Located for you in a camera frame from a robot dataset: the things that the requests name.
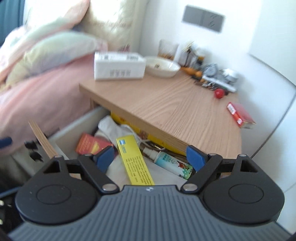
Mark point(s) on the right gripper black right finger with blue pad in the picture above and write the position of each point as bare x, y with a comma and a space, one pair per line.
234, 190

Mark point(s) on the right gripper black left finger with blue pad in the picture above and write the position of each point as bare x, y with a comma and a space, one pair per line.
64, 191

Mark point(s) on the red packet in drawer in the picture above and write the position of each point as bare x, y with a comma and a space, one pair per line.
89, 144

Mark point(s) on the open white drawer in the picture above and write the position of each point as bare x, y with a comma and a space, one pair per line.
66, 140

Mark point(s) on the yellow flat box in drawer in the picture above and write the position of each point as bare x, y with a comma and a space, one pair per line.
146, 136

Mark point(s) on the white spray bottle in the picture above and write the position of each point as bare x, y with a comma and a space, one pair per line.
169, 163

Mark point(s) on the red small box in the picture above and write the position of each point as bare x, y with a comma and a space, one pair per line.
240, 115

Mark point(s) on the yellow long box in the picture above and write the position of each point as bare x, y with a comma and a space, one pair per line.
133, 161

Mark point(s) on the white crumpled bag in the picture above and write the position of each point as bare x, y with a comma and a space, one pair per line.
110, 130

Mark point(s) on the pink bed quilt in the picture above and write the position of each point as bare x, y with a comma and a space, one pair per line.
52, 99

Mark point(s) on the red ball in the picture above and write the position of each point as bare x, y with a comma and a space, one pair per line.
219, 93

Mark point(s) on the wooden bedside table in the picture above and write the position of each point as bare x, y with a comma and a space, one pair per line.
175, 110

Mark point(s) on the white remote control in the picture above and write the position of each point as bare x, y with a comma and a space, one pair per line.
223, 84

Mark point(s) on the small alarm clock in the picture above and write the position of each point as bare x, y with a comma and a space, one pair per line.
210, 70

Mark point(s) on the white cardboard box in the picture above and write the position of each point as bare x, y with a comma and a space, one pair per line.
118, 65

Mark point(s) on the pastel pillow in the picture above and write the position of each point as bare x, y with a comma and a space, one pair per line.
51, 52

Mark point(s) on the white ceramic bowl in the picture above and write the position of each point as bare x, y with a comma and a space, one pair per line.
161, 67

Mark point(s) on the clear glass cup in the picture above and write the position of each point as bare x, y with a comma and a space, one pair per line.
167, 49

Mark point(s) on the cream fluffy pillow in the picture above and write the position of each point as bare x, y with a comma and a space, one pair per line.
119, 23

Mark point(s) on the grey wall socket panel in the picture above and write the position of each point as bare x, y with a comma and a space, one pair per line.
203, 18

